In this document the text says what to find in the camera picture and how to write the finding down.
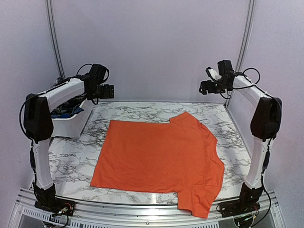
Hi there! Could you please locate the orange t-shirt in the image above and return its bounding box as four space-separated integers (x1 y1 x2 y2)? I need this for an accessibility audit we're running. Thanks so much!
91 112 225 219

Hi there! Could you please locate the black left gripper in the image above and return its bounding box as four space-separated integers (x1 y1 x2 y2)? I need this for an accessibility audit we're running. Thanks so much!
87 84 114 101

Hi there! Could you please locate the blue garment in bin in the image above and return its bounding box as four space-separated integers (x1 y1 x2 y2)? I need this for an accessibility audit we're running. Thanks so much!
51 107 84 119

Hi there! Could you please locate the aluminium front frame rail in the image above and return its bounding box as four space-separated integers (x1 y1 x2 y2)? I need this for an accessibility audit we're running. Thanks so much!
7 188 286 228

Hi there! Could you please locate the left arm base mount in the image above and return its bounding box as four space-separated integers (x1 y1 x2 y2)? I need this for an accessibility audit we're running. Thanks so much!
34 197 76 217

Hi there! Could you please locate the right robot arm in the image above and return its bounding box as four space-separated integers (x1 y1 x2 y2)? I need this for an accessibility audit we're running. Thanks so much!
199 60 282 213

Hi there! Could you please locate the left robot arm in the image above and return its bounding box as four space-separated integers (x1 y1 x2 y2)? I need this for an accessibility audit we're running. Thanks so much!
19 64 114 211

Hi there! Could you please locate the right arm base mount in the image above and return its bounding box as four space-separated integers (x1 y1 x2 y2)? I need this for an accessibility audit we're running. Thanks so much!
217 199 260 218

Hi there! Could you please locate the white plastic laundry bin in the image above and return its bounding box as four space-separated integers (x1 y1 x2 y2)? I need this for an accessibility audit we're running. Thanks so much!
51 98 93 139

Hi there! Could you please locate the black white plaid shirt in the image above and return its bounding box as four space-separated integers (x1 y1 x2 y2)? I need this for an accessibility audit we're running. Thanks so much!
51 77 87 116

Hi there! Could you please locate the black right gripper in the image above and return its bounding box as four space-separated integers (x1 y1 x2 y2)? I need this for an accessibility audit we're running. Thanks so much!
199 78 229 95

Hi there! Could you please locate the right aluminium corner post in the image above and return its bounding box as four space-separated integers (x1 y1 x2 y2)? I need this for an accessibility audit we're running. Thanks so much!
225 0 257 106

